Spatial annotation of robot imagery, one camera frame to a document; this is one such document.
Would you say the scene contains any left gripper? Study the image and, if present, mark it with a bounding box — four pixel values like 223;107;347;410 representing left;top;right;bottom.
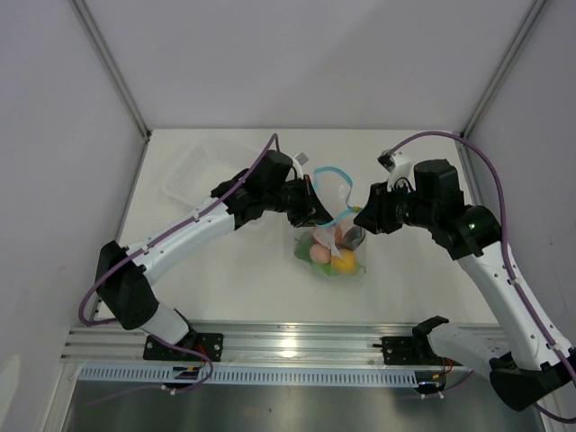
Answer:
265;175;335;229

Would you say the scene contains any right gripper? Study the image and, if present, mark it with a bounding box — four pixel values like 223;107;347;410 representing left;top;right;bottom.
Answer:
353;178;437;236

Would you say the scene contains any purple toy eggplant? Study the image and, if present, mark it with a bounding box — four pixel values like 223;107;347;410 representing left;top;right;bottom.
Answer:
342;226;365;250

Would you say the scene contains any orange toy pumpkin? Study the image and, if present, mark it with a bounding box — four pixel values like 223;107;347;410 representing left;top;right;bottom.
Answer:
312;226;345;248

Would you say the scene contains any green toy bell pepper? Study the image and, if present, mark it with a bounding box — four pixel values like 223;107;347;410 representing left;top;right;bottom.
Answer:
293;236;314;263

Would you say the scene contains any clear zip top bag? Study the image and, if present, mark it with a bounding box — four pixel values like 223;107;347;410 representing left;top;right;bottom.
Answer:
293;166;367;283

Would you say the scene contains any pink toy egg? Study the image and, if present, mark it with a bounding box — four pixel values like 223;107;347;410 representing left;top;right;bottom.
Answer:
310;244;331;264

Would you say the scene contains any yellow toy lemon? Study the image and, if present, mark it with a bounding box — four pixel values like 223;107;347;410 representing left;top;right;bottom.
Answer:
330;249;356;275

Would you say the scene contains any green toy bitter gourd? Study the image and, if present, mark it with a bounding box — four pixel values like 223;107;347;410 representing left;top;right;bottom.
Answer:
310;262;338;277

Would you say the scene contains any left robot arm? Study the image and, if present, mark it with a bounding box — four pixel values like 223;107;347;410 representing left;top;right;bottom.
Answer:
95;150;332;360

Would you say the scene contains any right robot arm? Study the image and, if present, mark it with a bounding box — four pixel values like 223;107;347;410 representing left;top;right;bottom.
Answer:
355;155;575;411

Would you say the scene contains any white perforated plastic basket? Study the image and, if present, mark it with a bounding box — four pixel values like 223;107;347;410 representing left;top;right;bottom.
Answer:
160;134;265;211

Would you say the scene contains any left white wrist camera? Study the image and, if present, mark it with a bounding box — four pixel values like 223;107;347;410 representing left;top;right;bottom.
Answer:
292;152;309;179

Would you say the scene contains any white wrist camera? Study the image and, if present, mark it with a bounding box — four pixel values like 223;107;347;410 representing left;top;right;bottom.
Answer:
378;151;413;192
292;152;309;179

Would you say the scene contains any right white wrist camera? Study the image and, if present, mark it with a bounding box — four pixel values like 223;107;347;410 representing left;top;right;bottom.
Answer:
378;151;413;192

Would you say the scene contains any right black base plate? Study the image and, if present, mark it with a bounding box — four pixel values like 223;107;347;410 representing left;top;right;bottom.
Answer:
372;337;450;366

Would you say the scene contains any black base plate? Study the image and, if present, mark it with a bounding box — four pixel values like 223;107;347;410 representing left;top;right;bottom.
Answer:
372;337;450;366
143;333;224;362

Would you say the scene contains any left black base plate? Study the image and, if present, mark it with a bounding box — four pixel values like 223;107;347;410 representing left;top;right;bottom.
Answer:
143;333;224;362

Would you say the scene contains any white slotted cable duct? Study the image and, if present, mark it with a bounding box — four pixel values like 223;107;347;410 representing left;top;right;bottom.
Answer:
78;364;419;388

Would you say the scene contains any aluminium mounting rail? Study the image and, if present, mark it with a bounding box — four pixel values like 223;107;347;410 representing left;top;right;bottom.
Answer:
60;321;433;369

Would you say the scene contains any right aluminium frame post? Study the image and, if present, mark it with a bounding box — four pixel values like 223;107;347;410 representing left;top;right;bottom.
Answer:
460;0;552;139

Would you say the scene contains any aluminium frame post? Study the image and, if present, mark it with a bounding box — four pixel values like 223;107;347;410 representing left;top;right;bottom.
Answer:
68;0;151;142
460;0;552;139

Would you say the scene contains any left aluminium frame post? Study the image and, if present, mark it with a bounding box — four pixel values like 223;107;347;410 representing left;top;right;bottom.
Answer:
68;0;151;142

